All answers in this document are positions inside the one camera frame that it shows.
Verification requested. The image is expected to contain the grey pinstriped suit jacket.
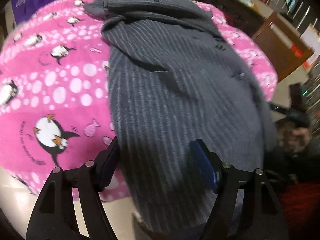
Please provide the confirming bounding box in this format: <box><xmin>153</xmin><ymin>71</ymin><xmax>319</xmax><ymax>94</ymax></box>
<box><xmin>84</xmin><ymin>0</ymin><xmax>278</xmax><ymax>239</ymax></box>

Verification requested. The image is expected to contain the person face with headset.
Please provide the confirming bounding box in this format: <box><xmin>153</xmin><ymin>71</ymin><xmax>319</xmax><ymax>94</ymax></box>
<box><xmin>275</xmin><ymin>118</ymin><xmax>311</xmax><ymax>155</ymax></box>

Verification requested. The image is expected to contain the pink penguin fleece blanket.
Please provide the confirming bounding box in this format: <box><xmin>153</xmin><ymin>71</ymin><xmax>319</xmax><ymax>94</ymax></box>
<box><xmin>0</xmin><ymin>0</ymin><xmax>279</xmax><ymax>203</ymax></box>

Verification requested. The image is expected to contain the brown wooden cabinet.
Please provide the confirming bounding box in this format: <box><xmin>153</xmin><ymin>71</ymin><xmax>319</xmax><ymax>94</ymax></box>
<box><xmin>252</xmin><ymin>12</ymin><xmax>314</xmax><ymax>81</ymax></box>

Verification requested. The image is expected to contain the dark carved wooden headboard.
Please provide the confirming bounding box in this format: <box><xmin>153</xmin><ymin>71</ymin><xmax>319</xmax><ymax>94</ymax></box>
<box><xmin>196</xmin><ymin>0</ymin><xmax>265</xmax><ymax>37</ymax></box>

